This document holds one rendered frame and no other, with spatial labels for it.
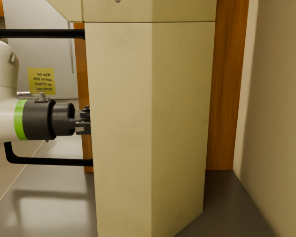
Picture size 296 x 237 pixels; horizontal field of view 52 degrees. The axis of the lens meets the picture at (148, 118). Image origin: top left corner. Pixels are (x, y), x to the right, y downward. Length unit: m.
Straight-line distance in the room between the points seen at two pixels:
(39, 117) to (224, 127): 0.57
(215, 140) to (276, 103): 0.26
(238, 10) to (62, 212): 0.73
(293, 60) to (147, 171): 0.41
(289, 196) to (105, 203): 0.42
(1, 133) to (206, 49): 0.47
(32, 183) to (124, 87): 0.56
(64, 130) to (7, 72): 0.18
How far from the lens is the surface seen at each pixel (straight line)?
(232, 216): 0.84
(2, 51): 0.74
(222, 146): 1.01
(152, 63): 0.52
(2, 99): 0.72
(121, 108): 0.54
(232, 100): 0.97
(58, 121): 0.67
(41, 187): 0.97
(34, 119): 0.68
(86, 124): 0.63
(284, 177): 0.80
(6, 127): 0.70
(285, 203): 0.81
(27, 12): 5.68
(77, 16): 0.53
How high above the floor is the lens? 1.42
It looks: 18 degrees down
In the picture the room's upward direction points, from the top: straight up
